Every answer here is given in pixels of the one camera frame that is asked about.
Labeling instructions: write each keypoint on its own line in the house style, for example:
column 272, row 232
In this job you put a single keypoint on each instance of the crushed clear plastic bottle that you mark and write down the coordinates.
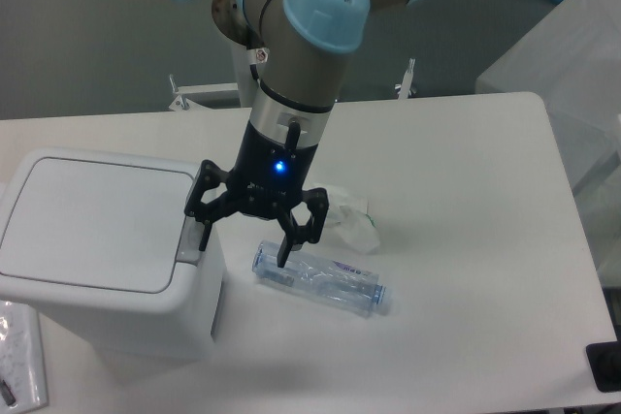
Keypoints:
column 322, row 280

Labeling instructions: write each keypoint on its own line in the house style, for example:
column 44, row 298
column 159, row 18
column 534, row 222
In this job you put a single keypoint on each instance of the white push-lid trash can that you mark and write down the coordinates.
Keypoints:
column 100, row 243

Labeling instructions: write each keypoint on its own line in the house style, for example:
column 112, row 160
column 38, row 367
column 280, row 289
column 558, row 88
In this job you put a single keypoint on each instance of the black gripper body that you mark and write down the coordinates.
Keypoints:
column 267, row 175

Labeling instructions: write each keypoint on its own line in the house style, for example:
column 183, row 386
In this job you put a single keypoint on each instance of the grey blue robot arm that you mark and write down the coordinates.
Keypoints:
column 309, row 43

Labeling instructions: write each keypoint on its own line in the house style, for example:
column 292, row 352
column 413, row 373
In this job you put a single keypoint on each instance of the crumpled white paper wrapper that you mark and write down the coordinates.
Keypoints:
column 349, row 219

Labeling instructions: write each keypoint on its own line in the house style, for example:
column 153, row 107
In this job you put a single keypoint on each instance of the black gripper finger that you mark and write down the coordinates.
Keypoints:
column 208, row 178
column 295, row 235

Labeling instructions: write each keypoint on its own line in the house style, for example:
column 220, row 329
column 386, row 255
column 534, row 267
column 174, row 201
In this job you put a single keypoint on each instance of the black device at table edge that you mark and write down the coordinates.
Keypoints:
column 604, row 361

